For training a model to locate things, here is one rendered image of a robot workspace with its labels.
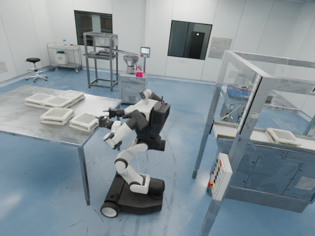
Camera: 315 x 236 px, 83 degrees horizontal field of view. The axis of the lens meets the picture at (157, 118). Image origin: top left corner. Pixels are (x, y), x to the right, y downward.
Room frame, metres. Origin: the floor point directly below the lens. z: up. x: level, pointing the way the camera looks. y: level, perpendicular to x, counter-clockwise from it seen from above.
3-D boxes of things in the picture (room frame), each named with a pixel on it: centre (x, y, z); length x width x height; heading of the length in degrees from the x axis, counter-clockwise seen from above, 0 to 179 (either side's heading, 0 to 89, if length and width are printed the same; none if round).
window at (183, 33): (6.79, -0.79, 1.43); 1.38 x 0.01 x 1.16; 89
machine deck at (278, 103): (1.68, -0.94, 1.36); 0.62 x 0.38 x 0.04; 84
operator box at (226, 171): (0.86, -0.46, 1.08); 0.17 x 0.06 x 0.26; 174
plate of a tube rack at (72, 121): (1.59, 0.74, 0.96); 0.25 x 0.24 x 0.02; 165
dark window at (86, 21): (6.87, 2.58, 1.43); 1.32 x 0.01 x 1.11; 89
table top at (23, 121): (1.86, 1.34, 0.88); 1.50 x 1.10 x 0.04; 84
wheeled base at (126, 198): (1.43, 0.14, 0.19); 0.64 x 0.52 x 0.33; 87
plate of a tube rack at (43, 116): (1.63, 1.07, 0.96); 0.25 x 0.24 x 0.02; 0
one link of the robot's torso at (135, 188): (1.42, 0.11, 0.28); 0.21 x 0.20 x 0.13; 87
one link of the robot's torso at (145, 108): (1.41, 0.06, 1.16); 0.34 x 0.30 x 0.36; 166
